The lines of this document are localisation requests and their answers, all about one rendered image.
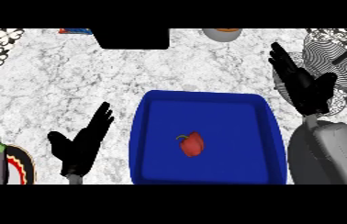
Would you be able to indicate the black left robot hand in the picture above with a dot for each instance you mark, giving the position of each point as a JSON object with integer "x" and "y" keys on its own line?
{"x": 83, "y": 142}

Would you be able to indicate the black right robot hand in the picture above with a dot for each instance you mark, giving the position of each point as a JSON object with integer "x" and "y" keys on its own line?
{"x": 303, "y": 87}

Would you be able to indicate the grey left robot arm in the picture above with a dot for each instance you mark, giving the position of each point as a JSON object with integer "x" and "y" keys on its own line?
{"x": 74, "y": 179}

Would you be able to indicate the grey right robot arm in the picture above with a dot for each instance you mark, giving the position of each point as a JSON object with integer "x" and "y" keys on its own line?
{"x": 318, "y": 154}

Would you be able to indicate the red bell pepper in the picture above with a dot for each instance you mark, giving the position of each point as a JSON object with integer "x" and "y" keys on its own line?
{"x": 192, "y": 144}

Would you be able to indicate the blue tray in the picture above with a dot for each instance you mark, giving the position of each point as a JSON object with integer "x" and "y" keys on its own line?
{"x": 207, "y": 136}

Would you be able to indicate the red and black patterned plate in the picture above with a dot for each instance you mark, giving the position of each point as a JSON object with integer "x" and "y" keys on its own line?
{"x": 19, "y": 166}

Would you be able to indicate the dark purple eggplant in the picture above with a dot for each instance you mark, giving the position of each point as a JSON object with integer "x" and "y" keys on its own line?
{"x": 3, "y": 165}

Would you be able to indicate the grey bowl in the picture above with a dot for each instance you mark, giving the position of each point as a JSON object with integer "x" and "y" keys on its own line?
{"x": 222, "y": 34}

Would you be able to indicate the black appliance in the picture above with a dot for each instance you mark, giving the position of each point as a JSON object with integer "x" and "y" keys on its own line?
{"x": 133, "y": 38}

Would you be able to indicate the red and blue packet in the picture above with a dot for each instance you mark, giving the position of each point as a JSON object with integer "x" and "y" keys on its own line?
{"x": 74, "y": 31}

